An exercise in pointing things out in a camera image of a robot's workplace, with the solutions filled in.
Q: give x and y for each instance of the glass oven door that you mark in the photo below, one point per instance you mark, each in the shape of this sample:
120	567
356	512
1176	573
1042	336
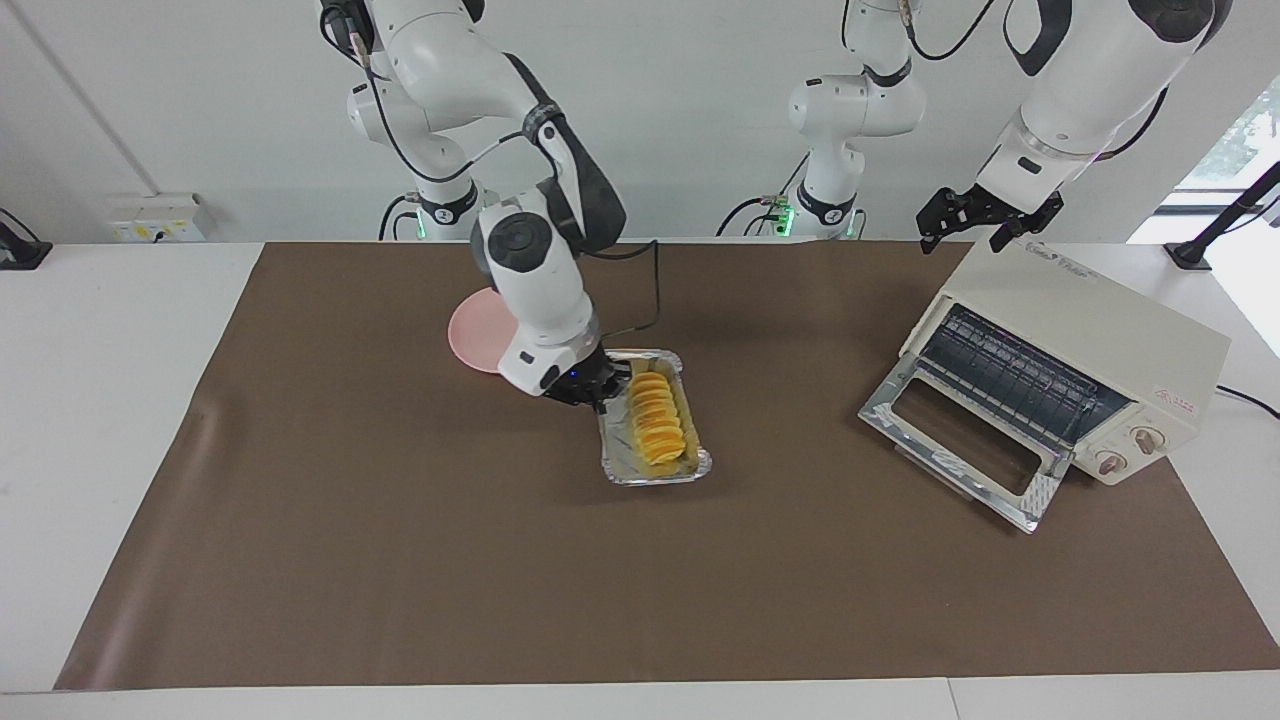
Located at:
900	425

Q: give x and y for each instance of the black camera stand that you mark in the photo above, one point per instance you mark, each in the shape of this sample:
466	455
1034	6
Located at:
1225	220

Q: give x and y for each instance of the aluminium foil baking tray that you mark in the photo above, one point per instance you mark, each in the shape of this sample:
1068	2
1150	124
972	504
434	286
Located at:
620	465

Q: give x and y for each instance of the black table clamp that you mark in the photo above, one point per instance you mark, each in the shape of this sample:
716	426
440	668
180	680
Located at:
20	252

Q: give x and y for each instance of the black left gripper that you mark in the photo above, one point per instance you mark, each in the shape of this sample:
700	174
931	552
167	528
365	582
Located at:
985	210

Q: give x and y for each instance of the cream toaster oven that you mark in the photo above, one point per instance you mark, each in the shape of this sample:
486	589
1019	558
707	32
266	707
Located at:
1100	320

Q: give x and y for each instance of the brown table mat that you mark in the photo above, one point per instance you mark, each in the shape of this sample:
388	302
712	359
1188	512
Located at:
640	600

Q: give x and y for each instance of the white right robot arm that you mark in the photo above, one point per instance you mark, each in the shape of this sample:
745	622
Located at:
530	280

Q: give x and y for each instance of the pink round plate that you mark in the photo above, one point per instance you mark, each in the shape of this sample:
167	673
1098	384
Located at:
475	330

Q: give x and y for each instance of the golden ridged bread loaf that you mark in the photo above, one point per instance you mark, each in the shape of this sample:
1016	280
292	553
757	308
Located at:
660	420

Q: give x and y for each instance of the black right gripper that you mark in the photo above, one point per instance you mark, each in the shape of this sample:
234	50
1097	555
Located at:
585	382

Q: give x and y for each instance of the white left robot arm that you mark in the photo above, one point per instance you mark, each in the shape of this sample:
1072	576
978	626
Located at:
1100	80

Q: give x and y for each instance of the beige oven knob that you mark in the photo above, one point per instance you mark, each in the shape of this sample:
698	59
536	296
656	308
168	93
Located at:
1148	439
1111	463

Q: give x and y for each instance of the white wall power socket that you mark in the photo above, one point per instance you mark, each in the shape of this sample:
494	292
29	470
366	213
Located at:
150	228

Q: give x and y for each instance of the bright window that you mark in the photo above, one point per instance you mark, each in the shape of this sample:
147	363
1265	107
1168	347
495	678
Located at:
1245	140

